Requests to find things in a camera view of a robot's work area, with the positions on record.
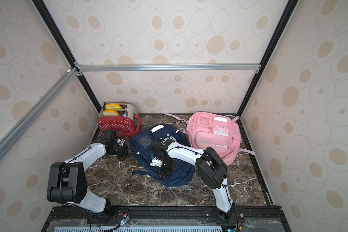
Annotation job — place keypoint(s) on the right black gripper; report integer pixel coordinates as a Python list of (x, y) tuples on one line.
[(165, 165)]

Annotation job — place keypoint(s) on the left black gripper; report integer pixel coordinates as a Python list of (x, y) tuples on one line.
[(126, 151)]

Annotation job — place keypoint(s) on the navy blue backpack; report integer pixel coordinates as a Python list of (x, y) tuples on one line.
[(141, 144)]

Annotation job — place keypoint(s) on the pink backpack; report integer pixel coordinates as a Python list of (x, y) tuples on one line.
[(218, 132)]

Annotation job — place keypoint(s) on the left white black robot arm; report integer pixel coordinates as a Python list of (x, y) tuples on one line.
[(67, 182)]

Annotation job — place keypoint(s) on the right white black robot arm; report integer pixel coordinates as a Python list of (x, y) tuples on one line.
[(211, 167)]

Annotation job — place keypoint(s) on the red dotted toaster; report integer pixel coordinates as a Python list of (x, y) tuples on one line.
[(126, 124)]

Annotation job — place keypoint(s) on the yellow toast slice front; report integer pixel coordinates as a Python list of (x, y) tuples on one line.
[(109, 113)]

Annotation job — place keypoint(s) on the yellow toast slice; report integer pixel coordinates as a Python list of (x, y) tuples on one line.
[(113, 106), (109, 113)]

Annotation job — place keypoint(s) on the yellow toast slice rear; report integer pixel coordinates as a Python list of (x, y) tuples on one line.
[(113, 106)]

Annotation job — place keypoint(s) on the small green circuit board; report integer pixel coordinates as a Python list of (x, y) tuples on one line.
[(125, 220)]

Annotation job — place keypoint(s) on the left diagonal aluminium bar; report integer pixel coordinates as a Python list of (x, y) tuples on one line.
[(7, 142)]

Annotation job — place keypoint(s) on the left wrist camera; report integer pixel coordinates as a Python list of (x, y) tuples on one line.
[(109, 135)]

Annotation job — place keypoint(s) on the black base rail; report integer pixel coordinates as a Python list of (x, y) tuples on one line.
[(168, 219)]

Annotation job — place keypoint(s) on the horizontal aluminium frame bar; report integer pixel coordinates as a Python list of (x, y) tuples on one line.
[(166, 67)]

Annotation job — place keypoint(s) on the black left corner post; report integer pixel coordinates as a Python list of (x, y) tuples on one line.
[(56, 33)]

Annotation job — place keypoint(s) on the black corner post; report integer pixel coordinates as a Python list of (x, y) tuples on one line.
[(56, 33), (282, 23)]

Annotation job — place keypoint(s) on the black right corner post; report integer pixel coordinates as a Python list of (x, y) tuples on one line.
[(282, 23)]

